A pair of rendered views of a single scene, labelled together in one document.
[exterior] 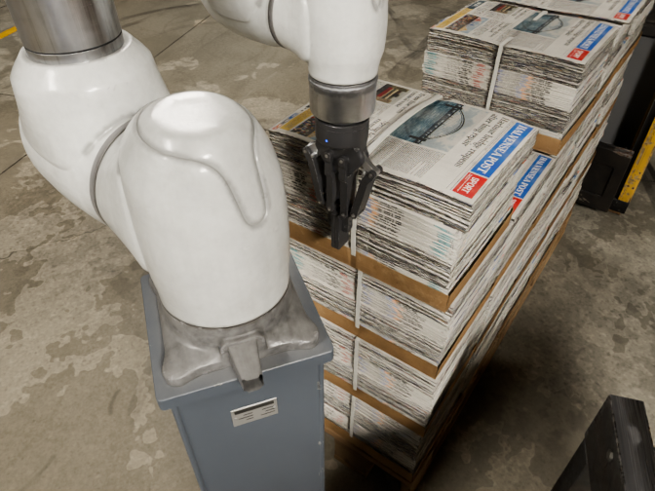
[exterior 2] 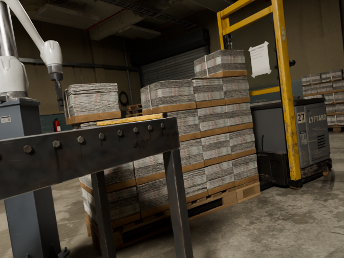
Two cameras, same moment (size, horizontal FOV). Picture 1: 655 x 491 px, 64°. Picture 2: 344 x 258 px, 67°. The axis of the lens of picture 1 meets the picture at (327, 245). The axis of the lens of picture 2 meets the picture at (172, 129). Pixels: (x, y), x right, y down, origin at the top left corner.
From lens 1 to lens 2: 1.63 m
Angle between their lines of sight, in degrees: 44
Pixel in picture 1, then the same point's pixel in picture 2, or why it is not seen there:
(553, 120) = (160, 101)
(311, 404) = (19, 122)
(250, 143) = (9, 58)
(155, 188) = not seen: outside the picture
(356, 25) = (47, 51)
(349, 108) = (50, 68)
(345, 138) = (52, 77)
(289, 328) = (14, 97)
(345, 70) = (48, 61)
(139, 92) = not seen: hidden behind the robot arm
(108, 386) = not seen: hidden behind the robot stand
